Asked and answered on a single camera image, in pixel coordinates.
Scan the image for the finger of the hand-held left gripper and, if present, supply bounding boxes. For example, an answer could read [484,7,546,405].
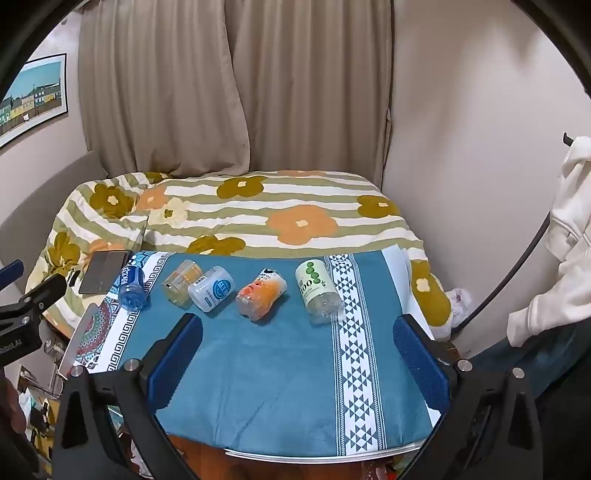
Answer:
[18,274,68,321]
[0,259,25,291]

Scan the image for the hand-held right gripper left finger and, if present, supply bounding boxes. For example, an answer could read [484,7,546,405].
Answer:
[55,313,204,480]

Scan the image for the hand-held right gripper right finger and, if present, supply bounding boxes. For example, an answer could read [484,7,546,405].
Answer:
[392,313,546,480]

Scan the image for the yellow label plastic bottle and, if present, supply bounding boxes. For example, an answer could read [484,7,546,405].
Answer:
[161,259,203,308]

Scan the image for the white and blue label cup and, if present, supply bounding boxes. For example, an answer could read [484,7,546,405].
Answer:
[187,266,236,313]

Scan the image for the person's left hand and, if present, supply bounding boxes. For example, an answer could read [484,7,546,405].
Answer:
[0,378,27,439]

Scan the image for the grey laptop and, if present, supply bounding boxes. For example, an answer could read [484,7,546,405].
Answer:
[78,249,133,295]

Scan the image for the white plastic bag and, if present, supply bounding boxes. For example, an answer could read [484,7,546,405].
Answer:
[434,287,477,341]

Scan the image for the blue label plastic bottle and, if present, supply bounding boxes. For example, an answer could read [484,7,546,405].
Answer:
[119,263,149,310]

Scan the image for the blue patterned cloth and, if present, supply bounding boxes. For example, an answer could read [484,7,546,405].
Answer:
[71,250,445,456]

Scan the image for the orange label plastic bottle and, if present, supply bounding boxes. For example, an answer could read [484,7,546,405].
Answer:
[235,268,288,323]

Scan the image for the blue jeans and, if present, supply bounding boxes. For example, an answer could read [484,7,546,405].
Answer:
[462,318,591,480]

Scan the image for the green dotted label plastic bottle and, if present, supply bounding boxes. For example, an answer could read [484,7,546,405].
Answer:
[295,258,345,326]

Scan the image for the floral striped blanket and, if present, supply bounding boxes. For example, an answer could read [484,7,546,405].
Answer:
[25,170,454,343]

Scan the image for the white hoodie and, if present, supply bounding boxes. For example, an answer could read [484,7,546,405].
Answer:
[506,133,591,348]

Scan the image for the beige curtain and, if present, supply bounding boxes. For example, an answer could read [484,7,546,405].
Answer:
[78,0,396,186]

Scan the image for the black cable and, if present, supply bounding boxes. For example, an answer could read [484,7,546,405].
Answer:
[450,211,553,334]

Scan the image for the wall poster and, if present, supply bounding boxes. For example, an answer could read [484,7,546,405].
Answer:
[0,53,69,149]

